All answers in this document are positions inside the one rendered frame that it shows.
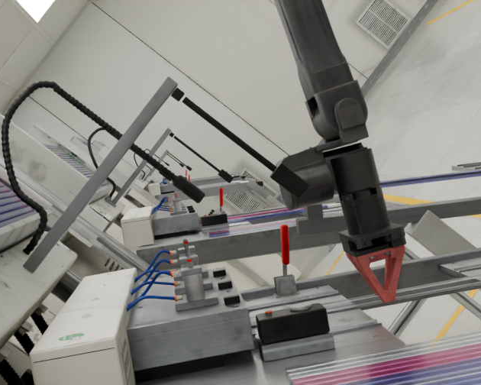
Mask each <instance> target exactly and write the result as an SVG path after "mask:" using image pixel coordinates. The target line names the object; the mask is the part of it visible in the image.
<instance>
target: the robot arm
mask: <svg viewBox="0 0 481 385"><path fill-rule="evenodd" d="M273 1H274V2H275V5H276V9H277V11H278V13H279V17H280V20H281V22H282V25H283V28H284V31H285V33H286V36H287V39H288V42H289V45H290V47H291V50H292V54H293V56H294V59H295V63H296V66H297V69H298V75H299V81H300V84H301V87H302V90H303V92H304V95H305V98H306V102H305V105H306V108H307V110H308V113H309V116H310V119H311V121H312V124H313V127H314V129H315V131H316V132H317V134H318V135H319V136H321V137H322V138H324V144H321V145H318V146H315V147H310V148H309V149H307V150H306V149H305V150H303V151H301V152H298V153H297V154H293V155H288V156H287V157H284V158H283V159H281V160H279V161H278V162H277V163H276V167H277V166H278V164H279V163H283V164H284V165H285V166H286V167H288V168H289V169H290V170H291V171H293V172H294V173H295V174H297V175H298V176H300V177H301V178H302V179H303V180H304V181H305V182H307V183H308V184H309V187H308V188H307V189H306V191H305V192H304V194H303V195H302V197H301V198H300V199H297V198H296V197H294V195H292V194H291V193H290V192H288V191H287V190H286V189H284V188H283V187H281V186H280V185H279V188H280V191H281V194H282V198H283V200H284V203H285V204H286V207H287V208H288V209H289V210H290V211H292V210H295V209H300V208H302V207H306V206H308V205H313V204H316V203H319V202H323V201H327V200H329V199H333V198H334V191H335V189H336V187H337V193H338V195H339V198H340V201H341V208H342V211H343V214H344V219H345V222H346V226H347V230H344V231H340V232H339V235H340V239H341V243H342V246H343V249H344V251H345V252H346V255H347V258H348V259H349V260H350V262H351V263H352V264H353V265H354V266H355V267H356V269H357V270H358V271H359V273H360V274H361V276H362V277H363V278H364V279H365V281H366V282H367V283H368V284H369V286H370V287H371V289H372V290H373V292H374V293H375V294H377V293H378V295H379V297H380V298H381V299H382V301H383V302H384V303H390V302H392V301H394V300H395V295H396V290H397V286H398V281H399V274H400V270H401V266H402V261H403V257H404V253H405V244H406V240H405V230H404V227H403V225H399V224H396V223H392V222H390V220H389V214H388V211H387V208H386V203H385V199H384V196H383V191H382V187H381V185H379V184H380V181H379V175H378V172H377V168H376V163H375V160H374V157H373V152H372V148H367V147H364V146H363V145H362V143H361V142H360V143H357V144H352V143H355V142H357V141H360V140H363V139H364V138H368V137H369V135H368V131H367V129H366V120H367V117H368V109H367V106H366V102H365V100H364V97H363V93H362V91H361V89H360V85H359V83H358V80H354V79H353V76H352V73H351V71H350V67H349V65H348V62H347V60H346V58H345V56H344V55H343V54H342V53H341V49H340V48H339V45H338V43H337V40H336V37H335V36H334V32H333V30H332V27H331V23H330V21H329V19H328V15H327V12H326V10H325V8H324V4H323V1H322V0H273ZM348 144H351V145H349V146H346V145H348ZM343 146H346V147H343ZM338 147H341V148H338ZM335 148H337V149H335ZM331 149H334V150H331ZM325 150H329V151H326V152H324V153H322V151H325ZM383 259H385V283H384V288H383V286H382V285H381V284H380V282H379V281H378V280H377V278H376V276H375V274H374V273H373V271H372V270H371V269H370V263H372V262H376V261H378V260H383Z"/></svg>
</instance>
